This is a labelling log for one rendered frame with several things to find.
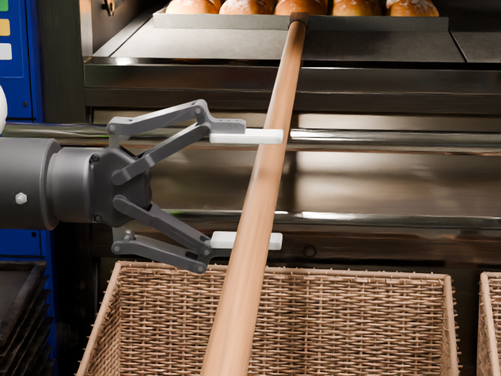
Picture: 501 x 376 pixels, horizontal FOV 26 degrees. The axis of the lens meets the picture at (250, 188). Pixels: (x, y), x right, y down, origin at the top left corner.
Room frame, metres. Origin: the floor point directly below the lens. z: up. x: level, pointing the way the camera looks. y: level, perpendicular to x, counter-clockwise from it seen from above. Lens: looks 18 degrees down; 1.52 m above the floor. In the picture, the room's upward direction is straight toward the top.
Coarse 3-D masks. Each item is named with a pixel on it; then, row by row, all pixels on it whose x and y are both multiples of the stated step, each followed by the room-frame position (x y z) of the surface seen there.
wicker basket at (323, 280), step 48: (144, 288) 1.66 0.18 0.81; (192, 288) 1.65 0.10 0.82; (288, 288) 1.64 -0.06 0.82; (336, 288) 1.63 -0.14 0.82; (384, 288) 1.62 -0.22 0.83; (432, 288) 1.61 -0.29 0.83; (96, 336) 1.50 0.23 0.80; (144, 336) 1.64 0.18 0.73; (192, 336) 1.63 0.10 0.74; (288, 336) 1.61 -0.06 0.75; (336, 336) 1.61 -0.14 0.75; (384, 336) 1.60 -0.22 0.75; (432, 336) 1.60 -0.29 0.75
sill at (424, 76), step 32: (96, 64) 1.70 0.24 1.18; (128, 64) 1.70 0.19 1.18; (160, 64) 1.70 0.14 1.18; (192, 64) 1.69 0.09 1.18; (224, 64) 1.69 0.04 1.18; (256, 64) 1.69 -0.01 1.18; (320, 64) 1.69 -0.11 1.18; (352, 64) 1.69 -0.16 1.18; (384, 64) 1.69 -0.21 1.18; (416, 64) 1.69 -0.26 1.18; (448, 64) 1.69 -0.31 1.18; (480, 64) 1.69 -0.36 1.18
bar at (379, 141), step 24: (72, 144) 1.33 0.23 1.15; (96, 144) 1.32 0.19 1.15; (144, 144) 1.32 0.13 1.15; (192, 144) 1.31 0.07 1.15; (216, 144) 1.31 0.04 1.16; (240, 144) 1.31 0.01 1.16; (288, 144) 1.30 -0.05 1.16; (312, 144) 1.30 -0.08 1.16; (336, 144) 1.30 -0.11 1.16; (360, 144) 1.29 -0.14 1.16; (384, 144) 1.29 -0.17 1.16; (408, 144) 1.29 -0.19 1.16; (432, 144) 1.29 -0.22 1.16; (456, 144) 1.29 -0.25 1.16; (480, 144) 1.28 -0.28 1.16
